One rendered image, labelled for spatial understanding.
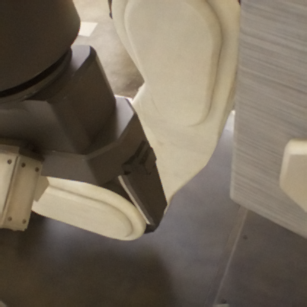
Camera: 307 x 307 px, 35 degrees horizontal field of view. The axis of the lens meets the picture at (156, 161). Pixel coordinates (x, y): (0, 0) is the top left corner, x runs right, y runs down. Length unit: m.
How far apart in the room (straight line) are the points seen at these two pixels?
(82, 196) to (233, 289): 0.25
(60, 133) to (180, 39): 0.15
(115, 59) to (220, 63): 1.00
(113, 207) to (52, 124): 0.38
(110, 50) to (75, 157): 1.15
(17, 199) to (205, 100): 0.20
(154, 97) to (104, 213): 0.25
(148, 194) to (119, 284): 0.44
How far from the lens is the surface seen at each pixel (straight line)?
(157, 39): 0.40
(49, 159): 0.30
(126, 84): 1.30
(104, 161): 0.28
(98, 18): 1.57
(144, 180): 0.31
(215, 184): 0.84
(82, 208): 0.67
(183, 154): 0.56
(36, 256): 0.81
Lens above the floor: 0.83
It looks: 50 degrees down
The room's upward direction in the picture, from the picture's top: 7 degrees counter-clockwise
